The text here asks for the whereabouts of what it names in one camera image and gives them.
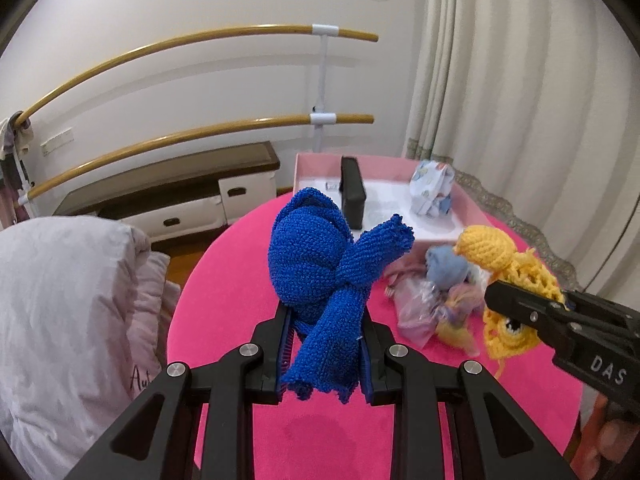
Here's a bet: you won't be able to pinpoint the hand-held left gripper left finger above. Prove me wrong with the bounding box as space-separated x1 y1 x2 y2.
64 304 296 480

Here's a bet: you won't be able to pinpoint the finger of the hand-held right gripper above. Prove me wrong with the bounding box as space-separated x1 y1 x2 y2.
565 290 640 332
483 281 576 350

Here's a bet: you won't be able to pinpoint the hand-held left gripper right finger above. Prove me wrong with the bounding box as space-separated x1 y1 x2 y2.
360 310 581 480

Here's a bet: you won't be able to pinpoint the yellow crochet piece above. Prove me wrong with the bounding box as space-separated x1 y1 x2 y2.
452 226 568 378

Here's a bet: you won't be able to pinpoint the pastel plush toy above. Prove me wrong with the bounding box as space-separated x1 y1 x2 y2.
384 257 485 358

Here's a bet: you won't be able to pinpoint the light blue yarn ball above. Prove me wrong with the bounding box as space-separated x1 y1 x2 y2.
425 246 473 291

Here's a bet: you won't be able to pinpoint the blue knitted cloth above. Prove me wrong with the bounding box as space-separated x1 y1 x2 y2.
268 187 416 403

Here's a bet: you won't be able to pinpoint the pink box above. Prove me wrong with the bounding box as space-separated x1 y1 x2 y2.
291 152 488 243

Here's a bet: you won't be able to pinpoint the person's right hand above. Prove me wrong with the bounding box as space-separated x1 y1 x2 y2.
575 392 640 480

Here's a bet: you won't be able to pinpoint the pink velvet tablecloth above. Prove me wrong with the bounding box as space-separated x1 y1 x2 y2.
166 187 586 480

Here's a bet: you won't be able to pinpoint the white printed cloth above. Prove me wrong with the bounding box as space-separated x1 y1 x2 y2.
409 159 456 217

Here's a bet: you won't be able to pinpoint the low white drawer cabinet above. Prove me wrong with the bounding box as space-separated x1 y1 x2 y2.
52 141 281 246

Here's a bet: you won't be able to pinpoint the black divider block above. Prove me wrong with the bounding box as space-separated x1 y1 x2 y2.
339 156 368 228

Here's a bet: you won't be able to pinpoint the pale grey duvet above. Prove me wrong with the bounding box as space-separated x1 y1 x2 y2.
0 216 181 466

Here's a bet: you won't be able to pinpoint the cream curtain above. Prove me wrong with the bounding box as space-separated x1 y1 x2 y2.
402 0 640 311

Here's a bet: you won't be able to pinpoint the hanging clothes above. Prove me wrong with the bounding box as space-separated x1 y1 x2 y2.
0 115 33 226

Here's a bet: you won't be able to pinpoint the wooden barre rail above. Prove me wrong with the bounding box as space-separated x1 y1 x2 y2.
14 25 379 128
27 114 375 201

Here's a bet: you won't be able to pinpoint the white barre post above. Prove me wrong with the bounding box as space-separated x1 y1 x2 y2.
14 115 36 211
311 24 341 153

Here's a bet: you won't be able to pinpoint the white wall socket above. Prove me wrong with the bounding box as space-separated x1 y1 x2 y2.
41 129 76 156

